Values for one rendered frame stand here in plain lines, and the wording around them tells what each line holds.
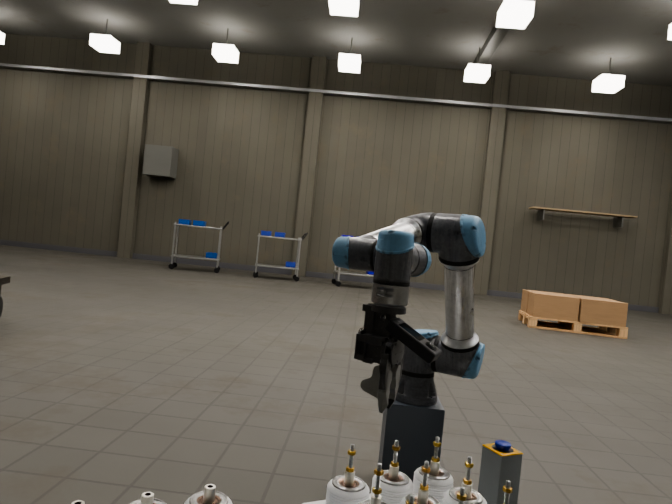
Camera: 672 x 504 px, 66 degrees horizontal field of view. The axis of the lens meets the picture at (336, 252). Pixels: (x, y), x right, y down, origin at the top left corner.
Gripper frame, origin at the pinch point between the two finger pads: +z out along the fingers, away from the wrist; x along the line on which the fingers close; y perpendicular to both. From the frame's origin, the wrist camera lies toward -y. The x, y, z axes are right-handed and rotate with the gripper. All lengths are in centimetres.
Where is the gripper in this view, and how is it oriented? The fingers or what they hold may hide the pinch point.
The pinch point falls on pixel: (388, 404)
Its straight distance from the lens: 109.7
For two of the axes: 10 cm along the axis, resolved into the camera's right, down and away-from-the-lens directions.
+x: -4.6, -0.3, -8.9
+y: -8.8, -1.0, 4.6
